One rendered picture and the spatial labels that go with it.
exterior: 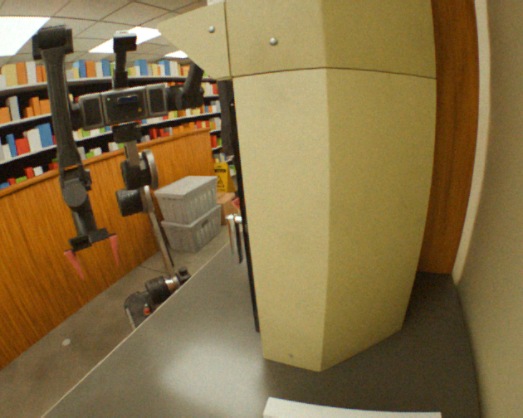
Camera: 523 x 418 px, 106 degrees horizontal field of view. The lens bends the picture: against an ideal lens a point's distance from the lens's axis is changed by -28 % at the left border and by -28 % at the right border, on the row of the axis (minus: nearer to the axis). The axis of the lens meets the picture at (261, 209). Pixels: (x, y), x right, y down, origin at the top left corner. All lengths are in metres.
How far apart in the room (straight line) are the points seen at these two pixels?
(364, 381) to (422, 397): 0.11
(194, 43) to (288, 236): 0.27
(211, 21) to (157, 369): 0.58
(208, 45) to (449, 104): 0.52
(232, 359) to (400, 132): 0.48
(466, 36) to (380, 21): 0.37
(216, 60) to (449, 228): 0.64
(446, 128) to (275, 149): 0.46
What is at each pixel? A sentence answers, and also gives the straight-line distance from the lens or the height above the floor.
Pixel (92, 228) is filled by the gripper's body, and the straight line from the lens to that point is 0.73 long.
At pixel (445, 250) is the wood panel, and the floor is 1.01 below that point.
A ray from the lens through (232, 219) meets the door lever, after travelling 0.44.
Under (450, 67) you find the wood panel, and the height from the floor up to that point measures 1.46.
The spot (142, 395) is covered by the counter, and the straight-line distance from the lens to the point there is 0.56.
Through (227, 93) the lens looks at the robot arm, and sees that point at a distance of 0.88.
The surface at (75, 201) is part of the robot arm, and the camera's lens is 0.67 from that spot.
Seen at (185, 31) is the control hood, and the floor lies 1.48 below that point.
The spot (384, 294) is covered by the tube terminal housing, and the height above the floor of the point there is 1.07.
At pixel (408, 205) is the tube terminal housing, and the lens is 0.43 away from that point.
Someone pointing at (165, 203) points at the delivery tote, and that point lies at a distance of 2.78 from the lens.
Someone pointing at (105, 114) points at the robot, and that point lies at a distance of 1.27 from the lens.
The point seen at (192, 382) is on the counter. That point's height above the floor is 0.94.
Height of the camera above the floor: 1.38
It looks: 22 degrees down
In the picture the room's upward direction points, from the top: 5 degrees counter-clockwise
